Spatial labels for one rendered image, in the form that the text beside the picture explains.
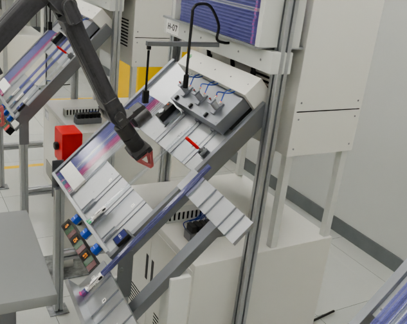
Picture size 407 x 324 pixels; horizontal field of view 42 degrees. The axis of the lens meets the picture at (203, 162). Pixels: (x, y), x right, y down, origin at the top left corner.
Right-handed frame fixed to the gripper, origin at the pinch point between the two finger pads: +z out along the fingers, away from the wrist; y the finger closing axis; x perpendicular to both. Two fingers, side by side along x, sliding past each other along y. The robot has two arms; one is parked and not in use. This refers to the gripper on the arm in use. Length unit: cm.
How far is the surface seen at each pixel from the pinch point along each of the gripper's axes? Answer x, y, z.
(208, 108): -26.8, -7.2, -7.4
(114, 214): 20.6, -3.5, 3.9
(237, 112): -31.4, -17.7, -5.5
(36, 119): 18, 341, 102
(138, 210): 13.7, -12.1, 3.1
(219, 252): 0.1, -16.4, 38.8
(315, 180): -101, 93, 160
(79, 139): 10, 79, 15
